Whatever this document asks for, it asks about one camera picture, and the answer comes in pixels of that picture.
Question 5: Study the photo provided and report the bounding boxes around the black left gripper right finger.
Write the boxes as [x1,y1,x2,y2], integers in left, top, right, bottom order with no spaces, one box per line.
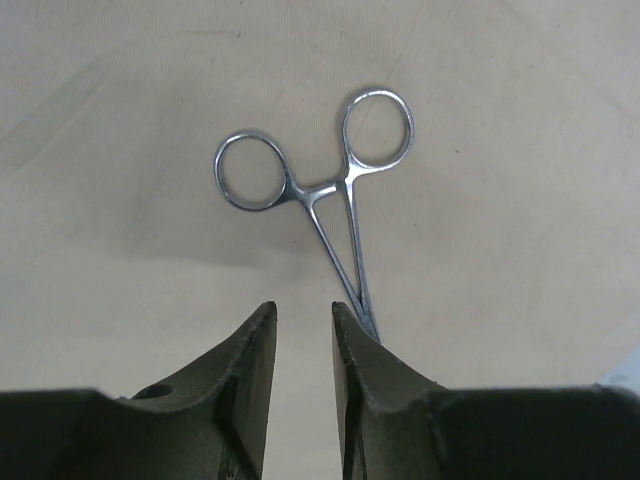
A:
[332,302,639,479]

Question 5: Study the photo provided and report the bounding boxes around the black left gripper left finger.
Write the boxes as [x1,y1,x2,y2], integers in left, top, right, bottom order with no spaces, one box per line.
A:
[1,302,277,479]

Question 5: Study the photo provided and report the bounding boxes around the steel forceps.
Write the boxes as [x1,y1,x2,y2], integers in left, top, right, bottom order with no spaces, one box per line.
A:
[212,87,416,341]

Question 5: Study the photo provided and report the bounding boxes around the beige cloth mat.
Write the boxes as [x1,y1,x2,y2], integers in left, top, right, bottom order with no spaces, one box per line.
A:
[1,1,639,479]

